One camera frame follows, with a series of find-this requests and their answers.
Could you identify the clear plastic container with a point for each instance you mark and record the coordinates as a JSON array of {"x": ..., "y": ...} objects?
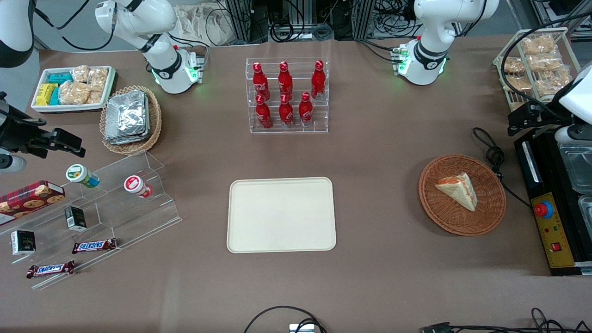
[
  {"x": 586, "y": 210},
  {"x": 578, "y": 169}
]

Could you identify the teal snack packet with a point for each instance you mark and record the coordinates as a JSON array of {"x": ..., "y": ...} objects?
[
  {"x": 55, "y": 97},
  {"x": 60, "y": 78}
]

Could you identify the light oval wicker basket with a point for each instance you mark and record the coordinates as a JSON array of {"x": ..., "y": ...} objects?
[{"x": 155, "y": 120}]

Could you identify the round brown wicker basket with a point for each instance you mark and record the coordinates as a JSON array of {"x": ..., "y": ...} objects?
[{"x": 444, "y": 217}]

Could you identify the clear bag of pastries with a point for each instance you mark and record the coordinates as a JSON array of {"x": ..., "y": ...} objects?
[
  {"x": 518, "y": 83},
  {"x": 538, "y": 45},
  {"x": 513, "y": 64},
  {"x": 552, "y": 83},
  {"x": 545, "y": 63}
]

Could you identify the black appliance with yellow panel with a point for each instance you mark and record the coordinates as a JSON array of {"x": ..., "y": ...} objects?
[{"x": 555, "y": 240}]

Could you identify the beige plastic tray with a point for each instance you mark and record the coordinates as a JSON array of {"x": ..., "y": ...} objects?
[{"x": 281, "y": 215}]

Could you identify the Snickers chocolate bar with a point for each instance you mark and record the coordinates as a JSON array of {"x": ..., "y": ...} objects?
[
  {"x": 94, "y": 246},
  {"x": 51, "y": 269}
]

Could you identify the clear acrylic bottle rack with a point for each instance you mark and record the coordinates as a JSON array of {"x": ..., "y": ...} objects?
[{"x": 319, "y": 125}]

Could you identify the clear acrylic stepped shelf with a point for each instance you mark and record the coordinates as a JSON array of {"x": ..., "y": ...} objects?
[{"x": 138, "y": 217}]

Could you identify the cup with red lid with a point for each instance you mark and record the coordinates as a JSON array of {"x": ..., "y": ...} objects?
[{"x": 134, "y": 184}]

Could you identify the triangular sandwich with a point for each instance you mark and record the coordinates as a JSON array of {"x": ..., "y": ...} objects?
[{"x": 458, "y": 189}]

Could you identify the small black carton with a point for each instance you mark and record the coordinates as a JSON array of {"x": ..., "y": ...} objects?
[
  {"x": 23, "y": 243},
  {"x": 75, "y": 218}
]

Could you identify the clear bag of crackers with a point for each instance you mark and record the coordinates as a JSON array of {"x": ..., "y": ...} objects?
[
  {"x": 95, "y": 97},
  {"x": 74, "y": 93},
  {"x": 98, "y": 78},
  {"x": 80, "y": 74}
]

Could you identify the red cola bottle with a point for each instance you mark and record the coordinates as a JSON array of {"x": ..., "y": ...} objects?
[
  {"x": 260, "y": 81},
  {"x": 263, "y": 115},
  {"x": 305, "y": 113},
  {"x": 286, "y": 114},
  {"x": 318, "y": 83},
  {"x": 285, "y": 81}
]

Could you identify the cup with green lid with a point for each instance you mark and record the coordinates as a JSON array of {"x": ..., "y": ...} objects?
[{"x": 76, "y": 172}]

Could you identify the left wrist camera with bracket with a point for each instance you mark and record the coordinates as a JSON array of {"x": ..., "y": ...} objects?
[{"x": 569, "y": 134}]

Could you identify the silver connector box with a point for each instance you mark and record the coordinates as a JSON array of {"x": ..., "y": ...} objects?
[{"x": 301, "y": 329}]

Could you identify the beige cloth bag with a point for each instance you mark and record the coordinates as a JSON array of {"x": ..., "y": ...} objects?
[{"x": 203, "y": 23}]

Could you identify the yellow snack packet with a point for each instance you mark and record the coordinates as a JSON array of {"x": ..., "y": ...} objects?
[{"x": 45, "y": 94}]

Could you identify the stack of silver foil packs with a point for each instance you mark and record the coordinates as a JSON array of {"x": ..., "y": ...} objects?
[{"x": 127, "y": 118}]

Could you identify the red tartan cookie box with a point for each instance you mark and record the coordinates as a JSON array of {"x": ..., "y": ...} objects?
[{"x": 27, "y": 199}]

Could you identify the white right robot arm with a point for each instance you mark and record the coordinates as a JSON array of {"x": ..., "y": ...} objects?
[{"x": 138, "y": 18}]

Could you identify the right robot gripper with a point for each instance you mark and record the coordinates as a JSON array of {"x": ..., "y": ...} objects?
[{"x": 17, "y": 137}]

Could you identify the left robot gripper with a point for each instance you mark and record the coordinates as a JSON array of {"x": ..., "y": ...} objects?
[{"x": 547, "y": 116}]

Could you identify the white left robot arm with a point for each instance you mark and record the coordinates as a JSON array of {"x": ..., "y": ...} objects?
[{"x": 430, "y": 27}]

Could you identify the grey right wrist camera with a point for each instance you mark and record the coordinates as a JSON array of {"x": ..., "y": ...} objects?
[{"x": 11, "y": 163}]

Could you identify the white rectangular snack bin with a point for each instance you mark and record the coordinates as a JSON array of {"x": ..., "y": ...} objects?
[{"x": 69, "y": 107}]

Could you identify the aluminium frame post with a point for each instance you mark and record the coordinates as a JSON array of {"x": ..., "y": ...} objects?
[
  {"x": 363, "y": 18},
  {"x": 243, "y": 21}
]

